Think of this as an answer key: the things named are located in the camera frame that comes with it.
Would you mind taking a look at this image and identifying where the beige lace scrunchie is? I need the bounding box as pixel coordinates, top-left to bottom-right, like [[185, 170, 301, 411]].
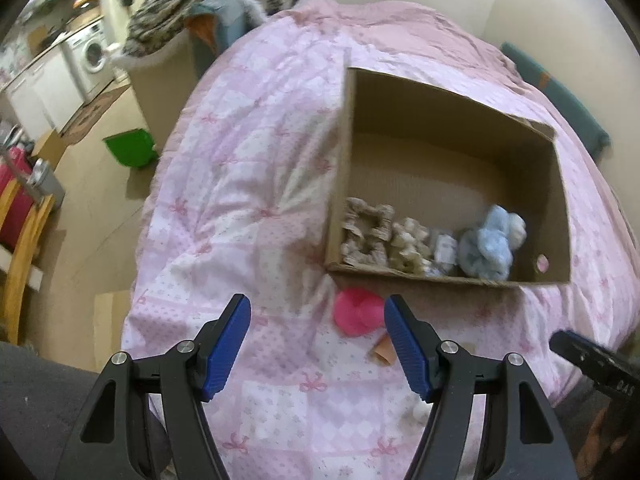
[[341, 197, 395, 268]]

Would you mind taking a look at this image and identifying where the tan cylinder roll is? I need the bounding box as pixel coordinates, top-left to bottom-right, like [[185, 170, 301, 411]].
[[371, 334, 397, 366]]

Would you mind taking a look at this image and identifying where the pink rubber duck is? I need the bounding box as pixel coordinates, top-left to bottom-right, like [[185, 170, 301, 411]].
[[333, 287, 385, 337]]

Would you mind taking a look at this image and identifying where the cream fluffy scrunchie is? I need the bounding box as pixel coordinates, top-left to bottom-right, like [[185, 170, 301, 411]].
[[388, 217, 433, 276]]

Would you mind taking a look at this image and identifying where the clear plastic packet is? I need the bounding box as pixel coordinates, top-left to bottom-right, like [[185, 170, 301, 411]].
[[430, 230, 458, 275]]

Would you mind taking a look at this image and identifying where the light blue fluffy scrunchie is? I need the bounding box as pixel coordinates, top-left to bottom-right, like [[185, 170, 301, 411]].
[[458, 205, 513, 282]]

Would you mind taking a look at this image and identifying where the pink patterned quilt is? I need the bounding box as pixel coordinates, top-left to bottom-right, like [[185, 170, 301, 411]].
[[122, 0, 639, 479]]

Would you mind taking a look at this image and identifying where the cardboard box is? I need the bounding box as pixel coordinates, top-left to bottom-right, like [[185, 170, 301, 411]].
[[326, 67, 572, 287]]

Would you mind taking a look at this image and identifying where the green bin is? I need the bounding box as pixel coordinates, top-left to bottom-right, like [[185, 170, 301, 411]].
[[103, 128, 158, 168]]

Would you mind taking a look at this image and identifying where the wooden chair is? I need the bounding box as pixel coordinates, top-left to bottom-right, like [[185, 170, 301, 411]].
[[1, 195, 54, 346]]

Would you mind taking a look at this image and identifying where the teal cushion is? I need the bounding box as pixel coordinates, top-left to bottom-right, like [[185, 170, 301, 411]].
[[500, 42, 612, 162]]

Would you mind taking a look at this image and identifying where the grey container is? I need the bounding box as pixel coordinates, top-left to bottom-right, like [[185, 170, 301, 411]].
[[28, 158, 65, 210]]

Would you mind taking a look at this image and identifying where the red suitcase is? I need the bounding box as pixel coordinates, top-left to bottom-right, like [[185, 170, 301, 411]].
[[0, 145, 36, 252]]

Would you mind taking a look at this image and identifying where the white washing machine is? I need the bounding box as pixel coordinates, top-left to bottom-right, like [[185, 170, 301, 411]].
[[62, 18, 115, 104]]

